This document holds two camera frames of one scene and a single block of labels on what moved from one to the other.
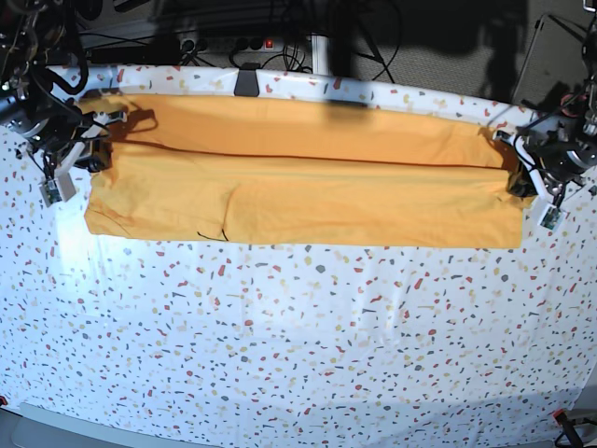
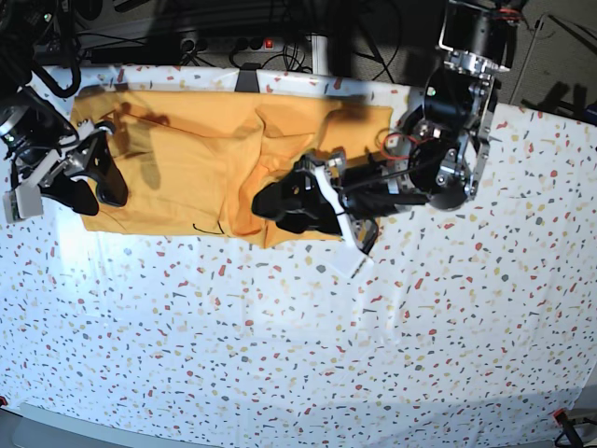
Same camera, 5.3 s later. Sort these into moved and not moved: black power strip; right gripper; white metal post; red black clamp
Moved: right gripper
Not moved: white metal post; red black clamp; black power strip
